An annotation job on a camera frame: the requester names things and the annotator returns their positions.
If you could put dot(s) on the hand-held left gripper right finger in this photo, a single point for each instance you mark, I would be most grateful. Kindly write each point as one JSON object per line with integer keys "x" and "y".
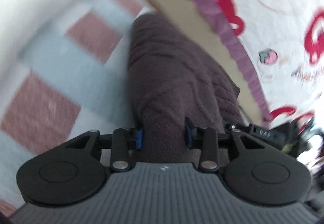
{"x": 188, "y": 135}

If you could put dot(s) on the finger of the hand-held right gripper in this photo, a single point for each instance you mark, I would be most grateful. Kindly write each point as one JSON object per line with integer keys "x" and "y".
{"x": 263, "y": 134}

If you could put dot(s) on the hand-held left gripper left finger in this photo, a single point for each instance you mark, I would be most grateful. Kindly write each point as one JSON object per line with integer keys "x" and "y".
{"x": 138, "y": 139}

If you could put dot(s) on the brown knit sweater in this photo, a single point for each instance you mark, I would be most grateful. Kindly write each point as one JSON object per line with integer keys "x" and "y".
{"x": 172, "y": 74}

